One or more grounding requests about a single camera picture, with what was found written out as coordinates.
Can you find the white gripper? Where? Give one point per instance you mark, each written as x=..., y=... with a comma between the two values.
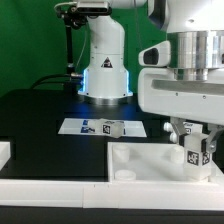
x=160, y=93

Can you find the white square tabletop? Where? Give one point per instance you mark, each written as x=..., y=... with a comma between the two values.
x=145, y=162

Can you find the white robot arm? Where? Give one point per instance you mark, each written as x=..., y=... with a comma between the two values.
x=182, y=77

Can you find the white tag base sheet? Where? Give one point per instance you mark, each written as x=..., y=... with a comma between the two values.
x=75, y=126

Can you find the white U-shaped fence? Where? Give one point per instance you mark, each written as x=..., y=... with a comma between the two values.
x=206, y=195

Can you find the black camera on stand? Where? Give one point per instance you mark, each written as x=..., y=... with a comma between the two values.
x=74, y=15

